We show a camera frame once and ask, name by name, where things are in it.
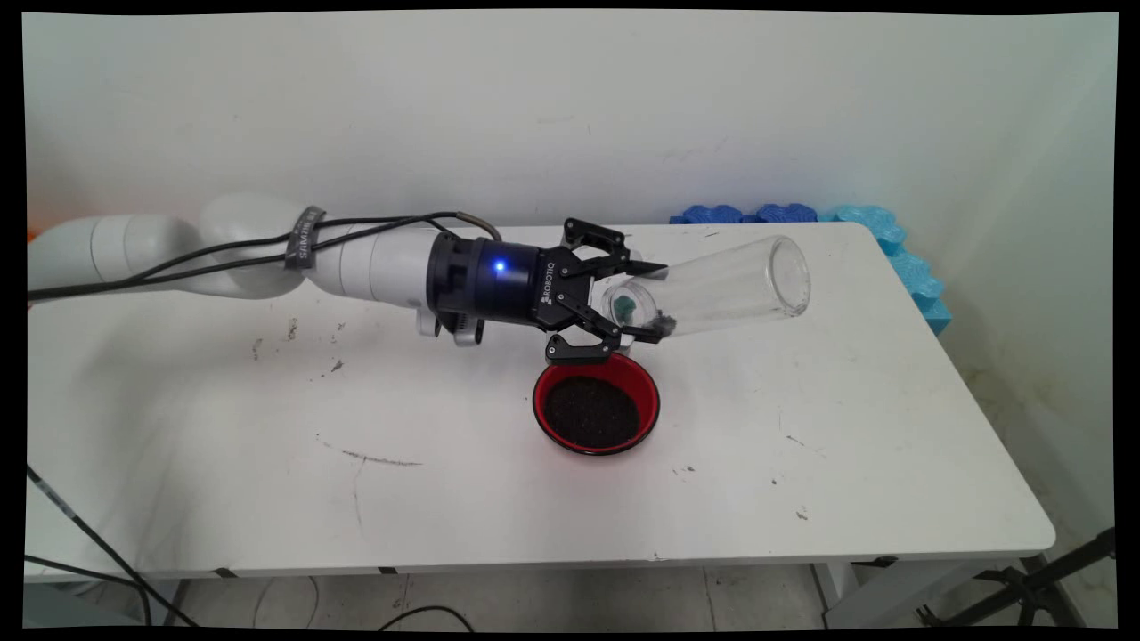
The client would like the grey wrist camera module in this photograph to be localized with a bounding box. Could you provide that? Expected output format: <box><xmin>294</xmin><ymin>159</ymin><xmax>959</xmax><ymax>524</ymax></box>
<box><xmin>417</xmin><ymin>307</ymin><xmax>487</xmax><ymax>348</ymax></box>

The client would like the light blue foam mat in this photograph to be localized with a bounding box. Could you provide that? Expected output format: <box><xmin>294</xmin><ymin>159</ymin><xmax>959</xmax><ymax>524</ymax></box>
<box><xmin>819</xmin><ymin>205</ymin><xmax>952</xmax><ymax>337</ymax></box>

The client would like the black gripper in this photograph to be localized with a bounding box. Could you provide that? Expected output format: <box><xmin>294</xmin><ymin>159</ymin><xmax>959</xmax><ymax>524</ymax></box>
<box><xmin>425</xmin><ymin>217</ymin><xmax>670</xmax><ymax>367</ymax></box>

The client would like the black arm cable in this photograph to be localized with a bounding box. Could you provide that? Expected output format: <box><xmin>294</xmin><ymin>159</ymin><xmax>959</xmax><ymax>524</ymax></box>
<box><xmin>25</xmin><ymin>212</ymin><xmax>464</xmax><ymax>295</ymax></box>

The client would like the clear plastic jar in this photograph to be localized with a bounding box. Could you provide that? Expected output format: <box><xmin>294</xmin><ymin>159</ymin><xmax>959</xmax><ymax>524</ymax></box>
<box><xmin>604</xmin><ymin>234</ymin><xmax>812</xmax><ymax>344</ymax></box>

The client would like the black cable with beige end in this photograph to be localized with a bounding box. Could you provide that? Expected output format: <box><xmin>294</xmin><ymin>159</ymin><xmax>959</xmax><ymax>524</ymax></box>
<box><xmin>25</xmin><ymin>210</ymin><xmax>501</xmax><ymax>302</ymax></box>

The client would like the red bowl with black rim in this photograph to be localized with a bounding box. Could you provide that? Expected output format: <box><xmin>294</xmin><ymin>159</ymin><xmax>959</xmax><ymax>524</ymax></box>
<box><xmin>532</xmin><ymin>352</ymin><xmax>662</xmax><ymax>458</ymax></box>

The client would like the black strap on arm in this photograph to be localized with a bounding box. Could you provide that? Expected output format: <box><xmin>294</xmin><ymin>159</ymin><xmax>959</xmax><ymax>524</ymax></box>
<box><xmin>285</xmin><ymin>207</ymin><xmax>327</xmax><ymax>270</ymax></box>

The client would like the green-capped spice bottle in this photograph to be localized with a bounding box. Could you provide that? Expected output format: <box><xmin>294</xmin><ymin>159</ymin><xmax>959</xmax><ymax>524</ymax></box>
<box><xmin>609</xmin><ymin>296</ymin><xmax>639</xmax><ymax>355</ymax></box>

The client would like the black hanging cable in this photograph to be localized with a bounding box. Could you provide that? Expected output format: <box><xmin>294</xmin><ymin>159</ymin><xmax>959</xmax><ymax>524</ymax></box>
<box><xmin>25</xmin><ymin>463</ymin><xmax>199</xmax><ymax>627</ymax></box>
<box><xmin>25</xmin><ymin>554</ymin><xmax>152</xmax><ymax>627</ymax></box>

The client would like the white table leg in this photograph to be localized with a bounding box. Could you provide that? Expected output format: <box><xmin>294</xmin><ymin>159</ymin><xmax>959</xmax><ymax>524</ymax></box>
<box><xmin>812</xmin><ymin>561</ymin><xmax>989</xmax><ymax>629</ymax></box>

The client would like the black floor cable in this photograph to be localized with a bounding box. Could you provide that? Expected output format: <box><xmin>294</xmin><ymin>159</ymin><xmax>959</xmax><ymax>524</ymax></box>
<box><xmin>379</xmin><ymin>605</ymin><xmax>475</xmax><ymax>632</ymax></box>

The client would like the black tripod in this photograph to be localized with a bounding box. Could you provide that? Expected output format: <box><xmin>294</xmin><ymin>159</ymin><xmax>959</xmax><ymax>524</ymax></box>
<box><xmin>917</xmin><ymin>527</ymin><xmax>1117</xmax><ymax>628</ymax></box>

